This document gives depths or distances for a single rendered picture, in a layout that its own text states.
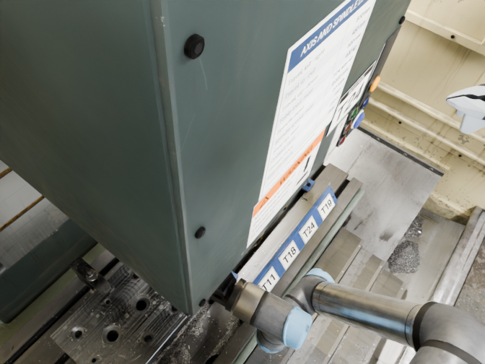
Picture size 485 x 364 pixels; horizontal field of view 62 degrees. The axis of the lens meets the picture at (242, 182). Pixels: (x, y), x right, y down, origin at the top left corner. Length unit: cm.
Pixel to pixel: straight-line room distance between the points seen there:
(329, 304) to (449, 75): 87
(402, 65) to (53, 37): 134
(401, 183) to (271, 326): 99
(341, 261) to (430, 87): 66
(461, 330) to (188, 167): 53
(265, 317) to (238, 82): 63
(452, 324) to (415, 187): 103
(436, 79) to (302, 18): 121
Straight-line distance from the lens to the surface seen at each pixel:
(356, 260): 155
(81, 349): 113
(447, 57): 144
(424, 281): 167
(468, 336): 69
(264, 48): 26
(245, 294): 83
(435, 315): 74
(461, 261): 161
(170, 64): 19
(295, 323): 83
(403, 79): 153
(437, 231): 182
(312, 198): 140
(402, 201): 166
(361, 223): 162
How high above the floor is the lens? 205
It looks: 55 degrees down
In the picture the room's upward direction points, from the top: 7 degrees clockwise
